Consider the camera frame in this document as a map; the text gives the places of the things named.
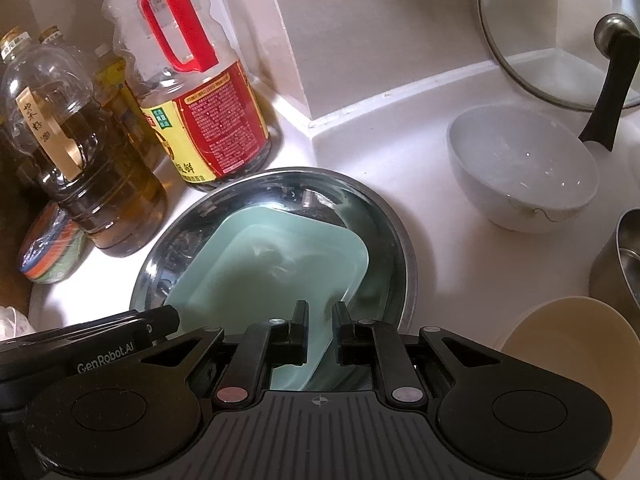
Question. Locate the colourful striped bowl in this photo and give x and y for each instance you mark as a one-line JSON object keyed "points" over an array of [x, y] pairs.
{"points": [[50, 255]]}

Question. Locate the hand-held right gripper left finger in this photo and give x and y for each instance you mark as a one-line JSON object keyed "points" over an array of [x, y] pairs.
{"points": [[300, 316]]}

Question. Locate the round steel plate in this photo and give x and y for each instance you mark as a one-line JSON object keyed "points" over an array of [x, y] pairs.
{"points": [[382, 230]]}

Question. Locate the cream bowl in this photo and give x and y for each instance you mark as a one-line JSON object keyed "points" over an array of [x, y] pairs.
{"points": [[575, 335]]}

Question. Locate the white floral bowl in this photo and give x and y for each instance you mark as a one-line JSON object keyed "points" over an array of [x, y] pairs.
{"points": [[520, 160]]}

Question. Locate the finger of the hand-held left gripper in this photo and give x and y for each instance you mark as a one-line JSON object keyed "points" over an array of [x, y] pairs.
{"points": [[162, 317]]}

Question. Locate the green square plate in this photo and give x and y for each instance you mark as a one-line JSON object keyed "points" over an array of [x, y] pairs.
{"points": [[280, 260]]}

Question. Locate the large clear oil bottle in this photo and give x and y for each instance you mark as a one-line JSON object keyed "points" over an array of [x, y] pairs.
{"points": [[115, 195]]}

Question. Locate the steel bowl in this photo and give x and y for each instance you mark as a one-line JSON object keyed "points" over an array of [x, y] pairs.
{"points": [[625, 260]]}

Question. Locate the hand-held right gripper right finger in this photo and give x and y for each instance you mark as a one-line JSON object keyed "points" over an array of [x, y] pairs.
{"points": [[341, 321]]}

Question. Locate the clear plastic bag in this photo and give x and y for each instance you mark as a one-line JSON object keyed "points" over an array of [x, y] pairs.
{"points": [[12, 320]]}

